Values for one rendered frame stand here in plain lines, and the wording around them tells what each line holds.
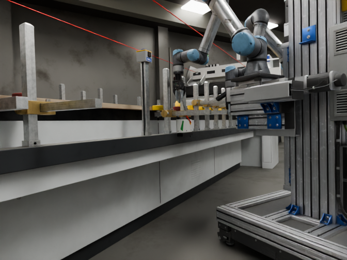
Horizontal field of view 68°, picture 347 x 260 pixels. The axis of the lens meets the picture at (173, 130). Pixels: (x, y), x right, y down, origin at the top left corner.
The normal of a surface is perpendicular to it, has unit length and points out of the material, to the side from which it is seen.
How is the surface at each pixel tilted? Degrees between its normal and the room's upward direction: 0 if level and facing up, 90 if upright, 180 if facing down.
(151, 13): 90
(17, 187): 90
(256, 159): 90
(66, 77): 90
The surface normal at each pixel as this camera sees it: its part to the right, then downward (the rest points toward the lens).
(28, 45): 0.87, -0.01
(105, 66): 0.54, 0.01
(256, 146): -0.49, 0.04
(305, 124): -0.84, 0.04
